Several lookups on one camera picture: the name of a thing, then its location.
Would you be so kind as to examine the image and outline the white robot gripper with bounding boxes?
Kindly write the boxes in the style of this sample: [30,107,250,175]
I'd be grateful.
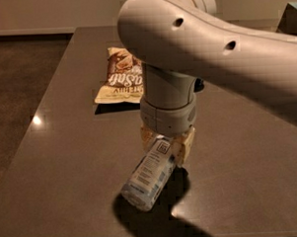
[140,63,196,168]

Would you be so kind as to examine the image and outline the clear plastic water bottle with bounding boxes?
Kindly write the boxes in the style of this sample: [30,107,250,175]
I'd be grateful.
[121,135,177,211]

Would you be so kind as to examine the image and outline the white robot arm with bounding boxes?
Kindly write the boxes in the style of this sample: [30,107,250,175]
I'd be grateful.
[117,0,297,166]

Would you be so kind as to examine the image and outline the dark blue soda can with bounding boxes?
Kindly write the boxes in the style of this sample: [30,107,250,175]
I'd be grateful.
[193,79,204,93]

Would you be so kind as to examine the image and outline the brown and cream chip bag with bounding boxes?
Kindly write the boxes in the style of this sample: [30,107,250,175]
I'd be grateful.
[95,46,143,104]

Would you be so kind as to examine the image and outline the dark object in background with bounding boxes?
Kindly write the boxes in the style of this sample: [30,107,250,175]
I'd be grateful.
[277,1,297,36]

